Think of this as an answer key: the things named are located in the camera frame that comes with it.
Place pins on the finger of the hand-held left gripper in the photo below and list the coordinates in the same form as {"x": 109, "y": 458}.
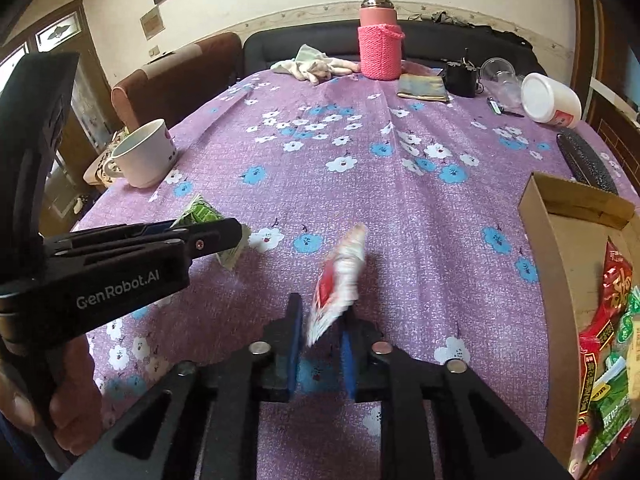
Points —
{"x": 210, "y": 240}
{"x": 155, "y": 229}

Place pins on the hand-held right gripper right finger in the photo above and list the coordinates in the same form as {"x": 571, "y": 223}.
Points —
{"x": 349, "y": 370}

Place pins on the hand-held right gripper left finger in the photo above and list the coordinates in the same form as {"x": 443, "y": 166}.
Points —
{"x": 295, "y": 360}

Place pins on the green white snack packet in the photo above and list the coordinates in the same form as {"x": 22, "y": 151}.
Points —
{"x": 627, "y": 320}
{"x": 200, "y": 212}

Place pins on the red white snack packet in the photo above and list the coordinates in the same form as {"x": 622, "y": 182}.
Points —
{"x": 335, "y": 280}

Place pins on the pink snack packet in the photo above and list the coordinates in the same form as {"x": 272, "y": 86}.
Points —
{"x": 580, "y": 455}

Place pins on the cardboard box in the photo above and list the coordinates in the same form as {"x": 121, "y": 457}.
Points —
{"x": 575, "y": 260}

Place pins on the dark red foil snack packet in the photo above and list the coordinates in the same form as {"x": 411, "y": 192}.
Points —
{"x": 617, "y": 280}

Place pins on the person's left hand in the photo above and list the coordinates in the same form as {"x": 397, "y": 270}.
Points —
{"x": 75, "y": 395}

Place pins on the white mug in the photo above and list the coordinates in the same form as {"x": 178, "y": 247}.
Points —
{"x": 145, "y": 155}

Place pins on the patterned cloth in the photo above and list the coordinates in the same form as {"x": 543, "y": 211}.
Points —
{"x": 97, "y": 170}

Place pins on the purple floral tablecloth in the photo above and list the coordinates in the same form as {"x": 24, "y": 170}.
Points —
{"x": 350, "y": 185}

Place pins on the wooden glass door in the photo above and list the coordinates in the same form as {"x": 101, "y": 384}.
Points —
{"x": 85, "y": 95}

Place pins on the brown armchair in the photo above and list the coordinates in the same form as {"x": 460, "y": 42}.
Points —
{"x": 200, "y": 70}

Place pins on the white rag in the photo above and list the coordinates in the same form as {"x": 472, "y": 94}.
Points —
{"x": 310, "y": 67}

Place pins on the black sofa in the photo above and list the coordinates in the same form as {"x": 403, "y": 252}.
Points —
{"x": 280, "y": 45}

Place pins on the pink thermos bottle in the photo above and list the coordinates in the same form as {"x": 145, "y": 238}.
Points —
{"x": 380, "y": 50}

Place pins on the small black pouch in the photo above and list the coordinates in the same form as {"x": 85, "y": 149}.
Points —
{"x": 460, "y": 80}

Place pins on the small lighter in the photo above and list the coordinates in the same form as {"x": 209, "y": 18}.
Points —
{"x": 496, "y": 106}

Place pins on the black glasses case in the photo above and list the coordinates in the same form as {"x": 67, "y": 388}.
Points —
{"x": 585, "y": 160}

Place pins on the clear plastic cup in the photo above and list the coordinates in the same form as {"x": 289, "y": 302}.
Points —
{"x": 500, "y": 77}

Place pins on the dark cloth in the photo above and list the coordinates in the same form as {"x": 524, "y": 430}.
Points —
{"x": 460, "y": 19}

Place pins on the white plastic jar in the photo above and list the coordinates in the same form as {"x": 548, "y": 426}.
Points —
{"x": 550, "y": 102}

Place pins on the wooden partition cabinet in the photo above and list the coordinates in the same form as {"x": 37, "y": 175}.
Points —
{"x": 615, "y": 130}

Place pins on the wall switch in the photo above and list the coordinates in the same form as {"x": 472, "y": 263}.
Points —
{"x": 154, "y": 51}

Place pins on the small wall plaque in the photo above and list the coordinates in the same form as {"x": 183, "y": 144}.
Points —
{"x": 152, "y": 22}

